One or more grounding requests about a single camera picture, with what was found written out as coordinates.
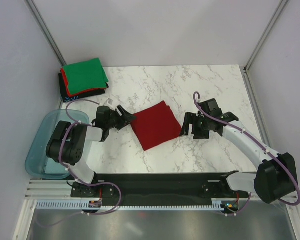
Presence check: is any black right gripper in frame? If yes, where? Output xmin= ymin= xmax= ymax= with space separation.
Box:
xmin=179 ymin=111 xmax=211 ymax=140

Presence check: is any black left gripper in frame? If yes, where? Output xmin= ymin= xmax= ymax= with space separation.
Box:
xmin=106 ymin=105 xmax=137 ymax=131

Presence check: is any dark red t shirt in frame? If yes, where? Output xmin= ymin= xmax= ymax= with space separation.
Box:
xmin=130 ymin=101 xmax=182 ymax=151

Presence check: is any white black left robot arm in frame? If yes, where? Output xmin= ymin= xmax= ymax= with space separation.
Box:
xmin=46 ymin=105 xmax=137 ymax=197

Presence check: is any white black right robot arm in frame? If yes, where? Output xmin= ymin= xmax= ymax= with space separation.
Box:
xmin=179 ymin=92 xmax=300 ymax=206

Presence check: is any folded green t shirt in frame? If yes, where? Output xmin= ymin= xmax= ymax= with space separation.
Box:
xmin=60 ymin=58 xmax=109 ymax=94

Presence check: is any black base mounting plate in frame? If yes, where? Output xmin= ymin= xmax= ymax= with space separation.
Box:
xmin=71 ymin=173 xmax=249 ymax=207

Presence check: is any clear blue plastic bin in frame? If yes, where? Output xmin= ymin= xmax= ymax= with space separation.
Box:
xmin=25 ymin=109 xmax=90 ymax=180

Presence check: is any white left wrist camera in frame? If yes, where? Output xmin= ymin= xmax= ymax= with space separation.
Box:
xmin=105 ymin=98 xmax=113 ymax=105

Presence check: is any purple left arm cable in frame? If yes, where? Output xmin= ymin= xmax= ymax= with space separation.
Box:
xmin=36 ymin=99 xmax=123 ymax=228

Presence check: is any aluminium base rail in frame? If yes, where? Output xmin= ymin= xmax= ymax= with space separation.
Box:
xmin=25 ymin=180 xmax=72 ymax=200

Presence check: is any white slotted cable duct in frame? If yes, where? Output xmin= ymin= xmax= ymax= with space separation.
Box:
xmin=35 ymin=199 xmax=238 ymax=211

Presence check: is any right aluminium frame post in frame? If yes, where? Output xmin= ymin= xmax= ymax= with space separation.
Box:
xmin=242 ymin=0 xmax=291 ymax=73

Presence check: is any aluminium frame post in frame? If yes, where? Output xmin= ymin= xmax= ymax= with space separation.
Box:
xmin=25 ymin=0 xmax=66 ymax=66
xmin=242 ymin=0 xmax=291 ymax=73

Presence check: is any left aluminium frame post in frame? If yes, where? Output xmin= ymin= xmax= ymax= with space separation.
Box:
xmin=25 ymin=0 xmax=66 ymax=66

